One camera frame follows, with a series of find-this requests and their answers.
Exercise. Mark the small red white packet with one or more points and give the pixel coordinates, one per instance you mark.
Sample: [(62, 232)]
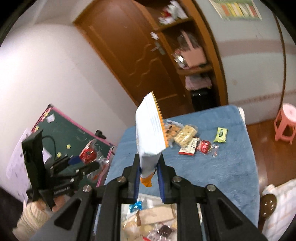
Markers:
[(190, 149)]

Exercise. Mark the checked white bed sheet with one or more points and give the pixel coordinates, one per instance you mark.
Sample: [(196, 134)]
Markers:
[(276, 225)]

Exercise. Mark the brown wooden door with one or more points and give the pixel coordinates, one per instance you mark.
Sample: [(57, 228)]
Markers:
[(121, 36)]

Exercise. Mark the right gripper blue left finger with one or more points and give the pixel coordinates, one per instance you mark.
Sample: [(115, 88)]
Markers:
[(136, 176)]

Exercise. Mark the silver door handle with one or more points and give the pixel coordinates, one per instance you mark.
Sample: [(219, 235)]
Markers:
[(159, 48)]

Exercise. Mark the folded pink cloth stack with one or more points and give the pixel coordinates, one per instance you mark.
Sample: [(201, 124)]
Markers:
[(196, 82)]

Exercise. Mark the green snack packet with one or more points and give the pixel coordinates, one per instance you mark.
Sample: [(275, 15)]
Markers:
[(221, 135)]

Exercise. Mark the left hand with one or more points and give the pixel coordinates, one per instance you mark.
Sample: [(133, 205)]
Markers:
[(35, 215)]

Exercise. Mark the Lipo white red packet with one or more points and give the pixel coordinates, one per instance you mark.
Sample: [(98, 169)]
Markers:
[(185, 135)]

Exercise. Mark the green chalkboard pink frame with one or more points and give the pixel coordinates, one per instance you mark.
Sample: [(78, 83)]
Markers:
[(66, 137)]

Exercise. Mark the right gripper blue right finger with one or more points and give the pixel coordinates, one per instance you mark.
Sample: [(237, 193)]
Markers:
[(161, 172)]

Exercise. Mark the clear bag brown crackers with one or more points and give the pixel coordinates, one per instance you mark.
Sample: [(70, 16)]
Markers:
[(171, 130)]

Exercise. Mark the white orange snack packet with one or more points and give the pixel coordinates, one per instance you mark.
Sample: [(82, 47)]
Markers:
[(151, 137)]

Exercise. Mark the red candy clear wrapper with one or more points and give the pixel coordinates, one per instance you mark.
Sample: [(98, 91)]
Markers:
[(92, 153)]

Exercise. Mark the brown wooden bed post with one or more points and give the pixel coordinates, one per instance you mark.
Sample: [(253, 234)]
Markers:
[(268, 205)]

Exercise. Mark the white plastic bin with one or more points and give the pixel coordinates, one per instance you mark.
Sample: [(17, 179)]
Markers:
[(148, 219)]

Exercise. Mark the wall poster chart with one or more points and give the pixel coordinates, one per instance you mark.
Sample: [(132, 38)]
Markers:
[(236, 10)]

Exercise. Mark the red snack packet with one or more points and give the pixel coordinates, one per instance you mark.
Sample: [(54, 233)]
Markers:
[(206, 148)]

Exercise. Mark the wooden shelf unit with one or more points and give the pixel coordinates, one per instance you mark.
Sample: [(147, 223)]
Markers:
[(174, 43)]

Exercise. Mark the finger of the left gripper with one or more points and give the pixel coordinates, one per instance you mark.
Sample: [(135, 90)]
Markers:
[(66, 161), (82, 169)]

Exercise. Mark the blue fuzzy table cloth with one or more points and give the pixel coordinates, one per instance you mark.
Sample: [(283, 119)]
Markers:
[(233, 170)]

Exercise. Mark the items on top shelf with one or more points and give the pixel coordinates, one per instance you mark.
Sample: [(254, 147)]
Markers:
[(171, 13)]

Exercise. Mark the pink plastic stool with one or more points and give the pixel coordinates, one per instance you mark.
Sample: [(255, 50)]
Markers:
[(285, 119)]

